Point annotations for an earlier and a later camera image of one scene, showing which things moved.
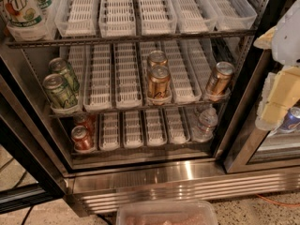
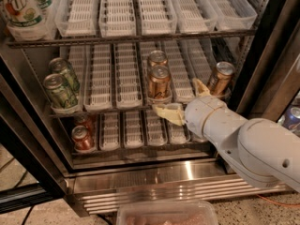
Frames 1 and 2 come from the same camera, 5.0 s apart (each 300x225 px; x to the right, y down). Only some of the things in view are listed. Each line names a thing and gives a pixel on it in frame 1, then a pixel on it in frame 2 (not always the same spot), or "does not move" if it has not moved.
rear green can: [59, 66] does not move
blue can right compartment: [292, 120] does not move
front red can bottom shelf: [82, 138] does not move
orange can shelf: [220, 81] does not move
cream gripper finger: [264, 41] → [200, 89]
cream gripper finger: [285, 90] → [174, 115]
